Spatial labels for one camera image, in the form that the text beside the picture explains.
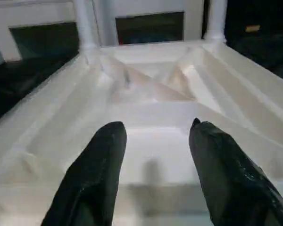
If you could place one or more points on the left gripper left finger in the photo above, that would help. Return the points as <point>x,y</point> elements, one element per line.
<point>92,183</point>

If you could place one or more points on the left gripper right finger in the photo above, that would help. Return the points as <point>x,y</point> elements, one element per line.
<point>236,188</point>

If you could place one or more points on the black cabinet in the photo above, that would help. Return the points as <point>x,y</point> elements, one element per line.
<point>259,14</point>

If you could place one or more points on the white display cabinet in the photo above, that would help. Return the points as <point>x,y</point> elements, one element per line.
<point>33,14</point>

